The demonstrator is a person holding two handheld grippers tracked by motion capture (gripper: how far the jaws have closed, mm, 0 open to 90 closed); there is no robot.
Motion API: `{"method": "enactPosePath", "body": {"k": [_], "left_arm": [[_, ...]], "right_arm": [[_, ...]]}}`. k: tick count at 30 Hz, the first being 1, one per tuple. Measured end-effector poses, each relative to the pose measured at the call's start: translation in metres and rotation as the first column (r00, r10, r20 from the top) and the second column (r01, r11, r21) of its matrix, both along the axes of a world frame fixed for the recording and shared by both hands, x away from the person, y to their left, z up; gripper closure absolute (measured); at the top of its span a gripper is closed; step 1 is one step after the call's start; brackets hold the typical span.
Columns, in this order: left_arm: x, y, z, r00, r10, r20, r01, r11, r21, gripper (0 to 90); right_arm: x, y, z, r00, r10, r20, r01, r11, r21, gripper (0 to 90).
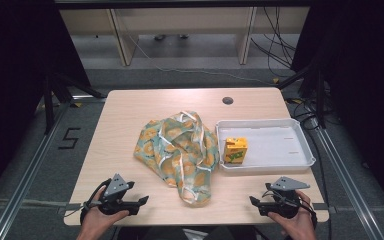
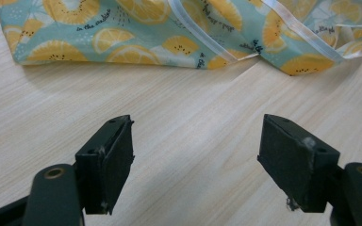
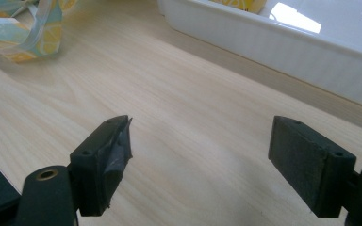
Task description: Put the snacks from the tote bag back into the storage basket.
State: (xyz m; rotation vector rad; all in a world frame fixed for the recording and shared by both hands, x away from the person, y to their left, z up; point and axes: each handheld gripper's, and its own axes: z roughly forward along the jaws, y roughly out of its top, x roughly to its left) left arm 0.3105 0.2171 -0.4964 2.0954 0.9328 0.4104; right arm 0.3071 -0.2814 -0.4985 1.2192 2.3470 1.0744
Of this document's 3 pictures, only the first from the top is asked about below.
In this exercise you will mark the fruit print cloth bag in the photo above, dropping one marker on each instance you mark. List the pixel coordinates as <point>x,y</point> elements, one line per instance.
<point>180,150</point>

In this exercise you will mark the person's right hand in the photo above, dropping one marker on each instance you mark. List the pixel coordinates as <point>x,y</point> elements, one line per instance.
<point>296,221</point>

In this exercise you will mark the person's dark lap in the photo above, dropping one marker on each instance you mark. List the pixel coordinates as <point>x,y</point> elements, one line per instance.
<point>153,234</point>

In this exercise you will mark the grey round table grommet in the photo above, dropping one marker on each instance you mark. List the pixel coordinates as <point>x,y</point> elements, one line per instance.
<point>227,100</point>

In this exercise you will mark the yellow juice box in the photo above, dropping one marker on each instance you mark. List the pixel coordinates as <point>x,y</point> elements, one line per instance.
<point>235,150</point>

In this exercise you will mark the beige background desk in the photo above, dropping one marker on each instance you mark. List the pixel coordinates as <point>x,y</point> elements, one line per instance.
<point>180,20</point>

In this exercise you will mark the white plastic tray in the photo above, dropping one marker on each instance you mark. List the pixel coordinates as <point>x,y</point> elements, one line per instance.
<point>273,146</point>

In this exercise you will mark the aluminium floor rail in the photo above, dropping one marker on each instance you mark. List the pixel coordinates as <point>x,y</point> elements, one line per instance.
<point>26,176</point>
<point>346,186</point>

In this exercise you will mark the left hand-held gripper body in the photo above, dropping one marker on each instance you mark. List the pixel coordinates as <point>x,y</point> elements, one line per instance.
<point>115,196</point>

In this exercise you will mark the person's left hand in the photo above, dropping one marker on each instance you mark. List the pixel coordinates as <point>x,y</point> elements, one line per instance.
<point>96,218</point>

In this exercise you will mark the black metal stand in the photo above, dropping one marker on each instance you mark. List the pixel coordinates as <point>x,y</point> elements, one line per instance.
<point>313,86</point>
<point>56,96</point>

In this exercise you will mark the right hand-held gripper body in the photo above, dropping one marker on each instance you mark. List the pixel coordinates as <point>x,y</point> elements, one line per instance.
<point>285,196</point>

